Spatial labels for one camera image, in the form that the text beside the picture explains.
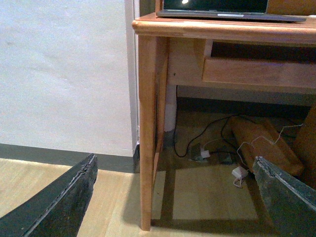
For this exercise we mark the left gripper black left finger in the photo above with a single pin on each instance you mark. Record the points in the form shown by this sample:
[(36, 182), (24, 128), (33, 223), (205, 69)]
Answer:
[(58, 209)]

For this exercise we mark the wooden desk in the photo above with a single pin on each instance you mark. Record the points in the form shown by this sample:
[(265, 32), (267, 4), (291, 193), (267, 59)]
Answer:
[(178, 51)]

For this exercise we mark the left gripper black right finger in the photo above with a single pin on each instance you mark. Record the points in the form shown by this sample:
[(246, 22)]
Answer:
[(291, 204)]

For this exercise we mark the wooden keyboard drawer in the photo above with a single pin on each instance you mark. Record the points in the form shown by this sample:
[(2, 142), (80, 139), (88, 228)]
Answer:
[(261, 65)]

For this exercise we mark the white plug charger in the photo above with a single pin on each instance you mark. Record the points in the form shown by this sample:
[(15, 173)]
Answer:
[(204, 153)]

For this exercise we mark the grey laptop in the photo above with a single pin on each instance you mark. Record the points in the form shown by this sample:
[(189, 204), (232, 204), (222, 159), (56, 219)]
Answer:
[(223, 9)]

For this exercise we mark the white power adapter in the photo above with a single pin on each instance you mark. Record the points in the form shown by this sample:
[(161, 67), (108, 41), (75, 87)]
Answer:
[(239, 172)]

